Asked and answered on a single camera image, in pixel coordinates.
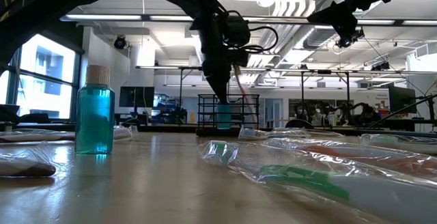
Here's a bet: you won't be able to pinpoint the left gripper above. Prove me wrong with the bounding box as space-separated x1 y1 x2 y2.
197 10 251 104

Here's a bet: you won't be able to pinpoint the teal mouthwash bottle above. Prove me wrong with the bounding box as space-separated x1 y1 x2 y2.
216 103 234 130
74 64 116 155

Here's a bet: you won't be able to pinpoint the black wire caddy basket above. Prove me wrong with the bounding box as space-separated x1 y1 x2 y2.
196 93 261 138

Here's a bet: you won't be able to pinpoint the green toothbrush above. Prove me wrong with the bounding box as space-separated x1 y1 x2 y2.
360 132 437 156
197 139 437 224

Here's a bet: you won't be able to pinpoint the orange toothbrush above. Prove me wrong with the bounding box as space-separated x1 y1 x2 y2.
262 136 437 180

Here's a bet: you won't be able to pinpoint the purple toothbrush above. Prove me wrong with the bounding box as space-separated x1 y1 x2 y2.
0 124 139 143

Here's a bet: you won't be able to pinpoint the black ceiling spotlight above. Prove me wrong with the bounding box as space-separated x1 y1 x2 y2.
113 35 128 51
335 27 365 49

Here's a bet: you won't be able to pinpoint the silver ceiling ducts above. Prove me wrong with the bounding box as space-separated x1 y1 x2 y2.
254 0 346 66

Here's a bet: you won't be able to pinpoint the black monitor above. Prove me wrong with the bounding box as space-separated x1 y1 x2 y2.
118 85 156 109
388 85 418 115

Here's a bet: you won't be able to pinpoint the black background robot arms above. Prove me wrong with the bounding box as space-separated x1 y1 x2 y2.
293 99 363 129

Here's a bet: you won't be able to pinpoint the person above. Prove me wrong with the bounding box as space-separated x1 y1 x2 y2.
356 103 382 128

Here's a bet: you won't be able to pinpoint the long ceiling light strip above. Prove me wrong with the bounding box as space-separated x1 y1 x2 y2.
57 12 437 27

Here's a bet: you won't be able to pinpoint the large window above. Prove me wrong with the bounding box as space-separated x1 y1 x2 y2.
0 32 83 122

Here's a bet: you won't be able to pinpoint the dark wrapped toothbrush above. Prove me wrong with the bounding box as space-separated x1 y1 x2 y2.
0 141 74 179

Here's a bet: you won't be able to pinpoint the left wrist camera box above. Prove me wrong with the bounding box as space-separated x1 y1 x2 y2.
225 14 252 47

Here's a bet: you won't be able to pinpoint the black camera cable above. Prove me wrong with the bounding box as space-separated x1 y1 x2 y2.
238 25 279 54

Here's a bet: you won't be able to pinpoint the black aluminium table frame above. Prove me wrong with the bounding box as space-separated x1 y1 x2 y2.
0 121 437 145

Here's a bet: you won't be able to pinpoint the black background rig frame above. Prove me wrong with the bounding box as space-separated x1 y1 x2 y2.
135 65 437 129

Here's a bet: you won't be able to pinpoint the thin black cable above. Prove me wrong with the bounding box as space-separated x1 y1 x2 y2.
369 94 437 129

